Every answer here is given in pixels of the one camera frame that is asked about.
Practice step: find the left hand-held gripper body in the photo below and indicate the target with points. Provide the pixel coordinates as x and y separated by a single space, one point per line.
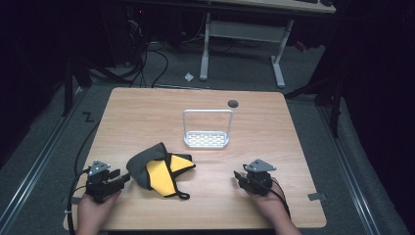
98 184

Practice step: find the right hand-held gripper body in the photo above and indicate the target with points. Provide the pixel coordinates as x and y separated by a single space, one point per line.
259 178

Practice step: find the grey and yellow cloth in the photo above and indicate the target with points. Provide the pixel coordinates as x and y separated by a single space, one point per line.
156 171

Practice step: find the person's left hand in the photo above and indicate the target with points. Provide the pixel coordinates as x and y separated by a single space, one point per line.
94 212

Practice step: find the person's right hand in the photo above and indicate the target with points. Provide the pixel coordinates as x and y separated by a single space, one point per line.
270 204

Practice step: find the white drying rack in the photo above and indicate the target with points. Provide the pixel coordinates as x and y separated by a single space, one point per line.
206 138

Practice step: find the grey tape piece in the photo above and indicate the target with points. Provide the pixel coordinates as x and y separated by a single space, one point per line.
316 196

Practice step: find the black table grommet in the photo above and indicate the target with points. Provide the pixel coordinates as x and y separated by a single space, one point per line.
233 103

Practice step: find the black metal stand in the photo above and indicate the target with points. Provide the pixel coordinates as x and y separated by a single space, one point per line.
332 98
68 84

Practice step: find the white paper scrap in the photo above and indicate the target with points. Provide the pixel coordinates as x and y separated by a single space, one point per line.
189 77

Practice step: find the computer tower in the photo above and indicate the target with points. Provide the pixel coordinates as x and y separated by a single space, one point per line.
133 29

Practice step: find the metal floor rail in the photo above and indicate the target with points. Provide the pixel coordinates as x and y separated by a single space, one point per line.
36 166
349 173

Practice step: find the white frame desk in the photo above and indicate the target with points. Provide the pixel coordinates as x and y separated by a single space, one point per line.
243 31

